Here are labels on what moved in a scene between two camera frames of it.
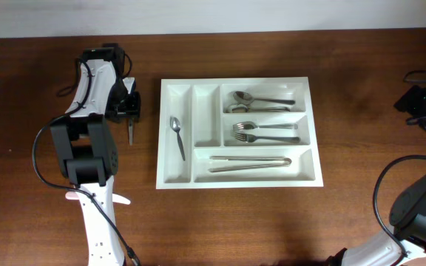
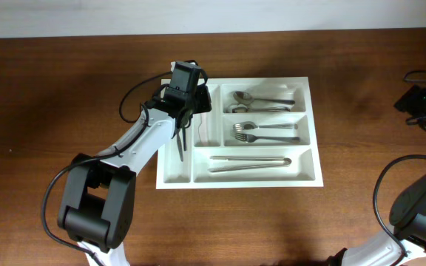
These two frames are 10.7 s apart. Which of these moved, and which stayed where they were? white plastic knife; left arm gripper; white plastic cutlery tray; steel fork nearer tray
Moved: left arm gripper; white plastic knife
Stayed: steel fork nearer tray; white plastic cutlery tray
